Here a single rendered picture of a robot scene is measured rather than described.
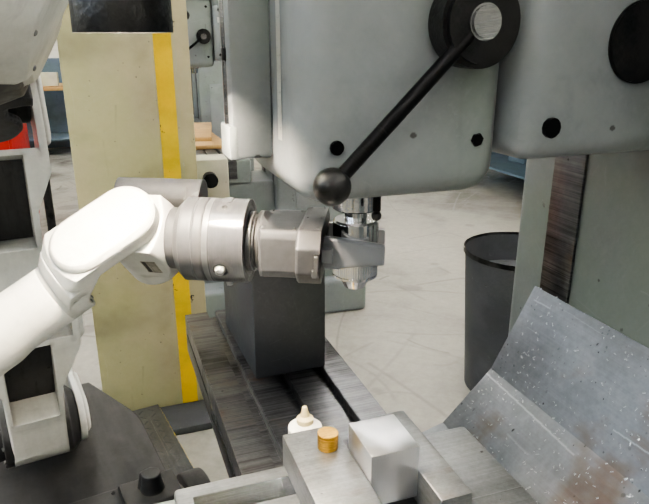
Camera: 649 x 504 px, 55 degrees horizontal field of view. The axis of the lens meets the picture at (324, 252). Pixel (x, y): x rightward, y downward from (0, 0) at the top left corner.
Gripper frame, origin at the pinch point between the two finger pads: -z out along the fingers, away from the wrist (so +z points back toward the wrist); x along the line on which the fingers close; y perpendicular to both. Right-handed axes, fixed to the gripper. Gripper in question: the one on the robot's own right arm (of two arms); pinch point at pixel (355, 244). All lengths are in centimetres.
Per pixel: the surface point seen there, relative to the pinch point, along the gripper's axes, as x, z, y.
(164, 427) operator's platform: 86, 55, 85
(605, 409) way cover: 9.3, -31.6, 23.5
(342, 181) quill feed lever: -15.4, 0.6, -10.0
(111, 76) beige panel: 149, 88, -7
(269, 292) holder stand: 26.6, 13.9, 17.0
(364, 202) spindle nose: -2.2, -0.8, -5.1
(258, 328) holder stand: 25.7, 15.6, 22.8
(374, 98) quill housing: -10.2, -1.5, -15.7
